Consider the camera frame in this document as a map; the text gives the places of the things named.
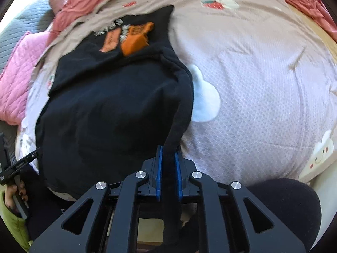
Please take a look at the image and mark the white bed base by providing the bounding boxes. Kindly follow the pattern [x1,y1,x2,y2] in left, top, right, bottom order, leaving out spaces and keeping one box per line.
[312,161,337,222]

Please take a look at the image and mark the person's leg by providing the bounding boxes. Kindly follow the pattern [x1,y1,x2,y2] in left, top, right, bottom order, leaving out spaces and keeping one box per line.
[20,163,79,240]
[247,178,322,253]

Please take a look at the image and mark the grey quilted cover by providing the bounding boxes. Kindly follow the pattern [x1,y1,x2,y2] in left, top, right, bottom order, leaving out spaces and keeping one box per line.
[0,0,66,159]

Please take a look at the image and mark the pink quilted pillow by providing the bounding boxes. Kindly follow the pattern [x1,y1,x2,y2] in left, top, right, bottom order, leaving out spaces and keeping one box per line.
[0,30,53,125]

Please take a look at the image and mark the black sweater with orange cuffs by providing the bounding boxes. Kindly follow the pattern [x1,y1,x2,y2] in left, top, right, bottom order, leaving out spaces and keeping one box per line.
[35,5,195,248]

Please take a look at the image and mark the person's left forearm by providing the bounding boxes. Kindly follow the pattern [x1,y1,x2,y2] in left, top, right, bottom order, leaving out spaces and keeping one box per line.
[0,190,31,252]

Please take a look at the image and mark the dusty pink small pillow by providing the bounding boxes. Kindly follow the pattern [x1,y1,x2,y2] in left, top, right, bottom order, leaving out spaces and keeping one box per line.
[50,0,77,13]

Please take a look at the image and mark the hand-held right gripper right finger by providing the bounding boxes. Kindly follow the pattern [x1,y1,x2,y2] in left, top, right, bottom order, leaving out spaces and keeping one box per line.
[174,150,307,253]

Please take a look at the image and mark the salmon pink duvet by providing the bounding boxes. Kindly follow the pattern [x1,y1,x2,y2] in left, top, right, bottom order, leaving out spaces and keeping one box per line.
[46,0,337,44]

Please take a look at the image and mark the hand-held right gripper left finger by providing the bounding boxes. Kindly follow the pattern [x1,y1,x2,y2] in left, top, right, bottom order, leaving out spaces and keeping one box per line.
[29,145,164,253]

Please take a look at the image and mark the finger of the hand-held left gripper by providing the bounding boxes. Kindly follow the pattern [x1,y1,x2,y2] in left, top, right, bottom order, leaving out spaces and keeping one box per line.
[8,148,43,172]

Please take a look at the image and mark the person's left leg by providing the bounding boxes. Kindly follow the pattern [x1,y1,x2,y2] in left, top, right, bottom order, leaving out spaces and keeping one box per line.
[20,163,79,240]

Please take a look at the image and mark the person's left hand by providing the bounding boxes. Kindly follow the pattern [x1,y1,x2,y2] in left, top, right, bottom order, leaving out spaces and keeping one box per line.
[3,180,29,214]

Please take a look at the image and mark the printed pink-grey blanket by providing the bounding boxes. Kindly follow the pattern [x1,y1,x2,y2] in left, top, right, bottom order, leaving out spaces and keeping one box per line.
[14,0,337,203]

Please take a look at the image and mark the yellow bed mat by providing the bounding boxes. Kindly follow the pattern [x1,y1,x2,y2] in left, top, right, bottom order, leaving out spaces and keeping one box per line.
[287,4,337,66]

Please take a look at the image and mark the person's right leg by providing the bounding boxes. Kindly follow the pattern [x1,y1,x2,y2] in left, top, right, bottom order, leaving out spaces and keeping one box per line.
[247,178,322,253]

